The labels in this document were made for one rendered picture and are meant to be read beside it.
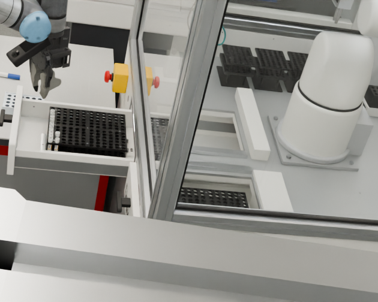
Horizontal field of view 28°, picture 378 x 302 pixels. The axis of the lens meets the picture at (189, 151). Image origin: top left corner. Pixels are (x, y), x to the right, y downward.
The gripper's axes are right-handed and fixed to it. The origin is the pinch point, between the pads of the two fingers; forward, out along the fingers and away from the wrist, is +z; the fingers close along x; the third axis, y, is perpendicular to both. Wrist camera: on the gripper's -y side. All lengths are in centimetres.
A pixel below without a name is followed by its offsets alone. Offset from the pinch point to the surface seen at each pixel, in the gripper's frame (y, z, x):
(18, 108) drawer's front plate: -5.1, 5.0, 1.3
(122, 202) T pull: -0.7, 6.7, -43.3
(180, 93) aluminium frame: -9, -40, -62
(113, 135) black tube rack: 14.9, 7.9, -17.7
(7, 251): -94, -107, -140
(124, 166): 11.5, 10.6, -28.2
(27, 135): -2.3, 14.2, -0.4
